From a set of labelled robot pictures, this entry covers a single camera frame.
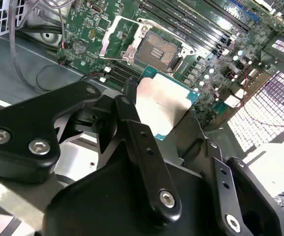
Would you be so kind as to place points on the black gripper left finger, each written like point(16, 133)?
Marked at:
point(21, 118)

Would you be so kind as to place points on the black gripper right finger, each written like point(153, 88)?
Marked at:
point(230, 204)

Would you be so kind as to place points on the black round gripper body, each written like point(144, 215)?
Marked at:
point(102, 201)

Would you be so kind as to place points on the metal socket cover frame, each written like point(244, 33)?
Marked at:
point(106, 39)

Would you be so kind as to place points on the silver topped CPU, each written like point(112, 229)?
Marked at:
point(161, 98)

